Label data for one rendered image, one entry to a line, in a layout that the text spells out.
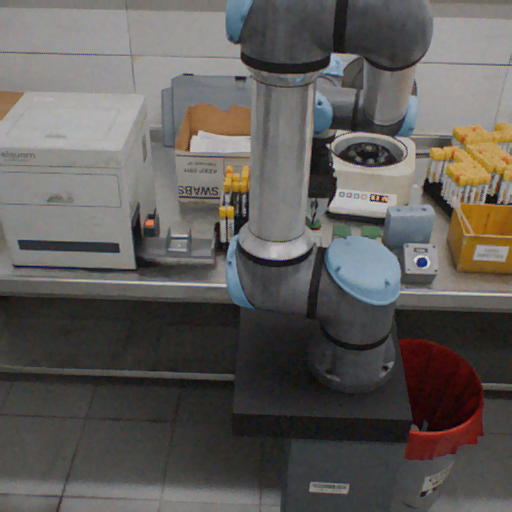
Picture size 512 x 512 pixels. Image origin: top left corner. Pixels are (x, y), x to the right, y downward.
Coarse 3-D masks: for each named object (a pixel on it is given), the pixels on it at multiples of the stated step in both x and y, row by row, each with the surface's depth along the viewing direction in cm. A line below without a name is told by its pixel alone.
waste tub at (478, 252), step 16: (464, 208) 147; (480, 208) 146; (496, 208) 146; (464, 224) 149; (480, 224) 149; (496, 224) 149; (448, 240) 150; (464, 240) 137; (480, 240) 137; (496, 240) 136; (464, 256) 139; (480, 256) 139; (496, 256) 139; (480, 272) 141; (496, 272) 141
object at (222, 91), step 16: (176, 80) 181; (192, 80) 180; (208, 80) 180; (224, 80) 179; (240, 80) 179; (176, 96) 183; (192, 96) 182; (208, 96) 182; (224, 96) 181; (240, 96) 181; (176, 112) 185; (176, 128) 187
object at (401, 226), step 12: (396, 216) 142; (408, 216) 142; (420, 216) 142; (432, 216) 143; (384, 228) 148; (396, 228) 144; (408, 228) 144; (420, 228) 144; (384, 240) 148; (396, 240) 146; (408, 240) 146; (420, 240) 146; (396, 252) 146
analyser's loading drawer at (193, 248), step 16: (144, 240) 143; (160, 240) 143; (176, 240) 143; (192, 240) 143; (208, 240) 143; (144, 256) 140; (160, 256) 139; (176, 256) 139; (192, 256) 139; (208, 256) 139
